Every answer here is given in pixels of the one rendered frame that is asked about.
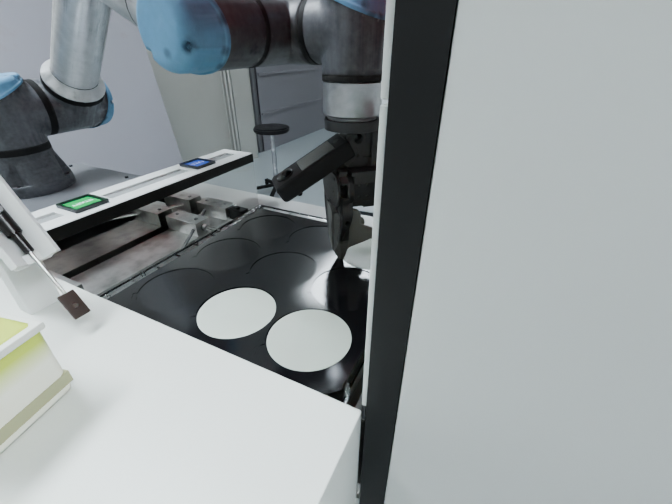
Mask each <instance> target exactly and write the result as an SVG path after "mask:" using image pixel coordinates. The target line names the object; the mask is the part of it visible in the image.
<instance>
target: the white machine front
mask: <svg viewBox="0 0 672 504"><path fill-rule="evenodd" d="M457 2H458V0H386V16H385V32H384V48H383V65H382V81H381V99H383V100H388V103H385V104H383V105H380V114H379V130H378V147H377V163H376V179H375V196H374V212H373V228H372V245H371V261H370V278H369V294H368V310H367V327H366V343H365V360H364V376H363V392H362V405H364V406H366V417H365V431H364V445H363V459H362V472H361V486H360V488H359V491H358V493H357V496H356V504H384V497H385V491H386V484H387V477H388V470H389V463H390V457H391V450H392V443H393V436H394V429H395V423H396V416H397V409H398V402H399V396H400V389H401V382H402V375H403V368H404V362H405V355H406V348H407V341H408V334H409V328H410V321H411V314H412V307H413V301H414V294H415V287H416V280H417V273H418V267H419V260H420V253H421V246H422V239H423V233H424V226H425V219H426V212H427V206H428V199H429V192H430V185H431V178H432V172H433V165H434V158H435V151H436V144H437V138H438V131H439V124H440V117H441V111H442V104H443V97H444V90H445V83H446V77H447V70H448V63H449V56H450V49H451V43H452V36H453V29H454V22H455V16H456V9H457Z"/></svg>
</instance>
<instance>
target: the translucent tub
mask: <svg viewBox="0 0 672 504"><path fill-rule="evenodd" d="M44 328H45V324H44V323H43V322H42V321H37V320H33V319H28V318H24V317H19V316H15V315H10V314H6V313H1V312H0V454H1V453H2V452H3V451H4V450H5V449H6V448H7V447H8V446H9V445H10V444H11V443H13V442H14V441H15V440H16V439H17V438H18V437H19V436H20V435H21V434H22V433H23V432H24V431H26V430H27V429H28V428H29V427H30V426H31V425H32V424H33V423H34V422H35V421H36V420H37V419H38V418H40V417H41V416H42V415H43V414H44V413H45V412H46V411H47V410H48V409H49V408H50V407H51V406H53V405H54V404H55V403H56V402H57V401H58V400H59V399H60V398H61V397H62V396H63V395H64V394H66V393H67V392H68V390H69V389H70V388H71V384H70V382H71V381H72V380H73V378H72V376H71V374H70V372H69V371H68V370H65V369H62V367H61V366H60V364H59V362H58V361H57V359H56V357H55V356H54V354H53V352H52V351H51V349H50V347H49V346H48V344H47V342H46V341H45V339H44V337H43V336H42V334H41V332H40V331H41V330H43V329H44Z"/></svg>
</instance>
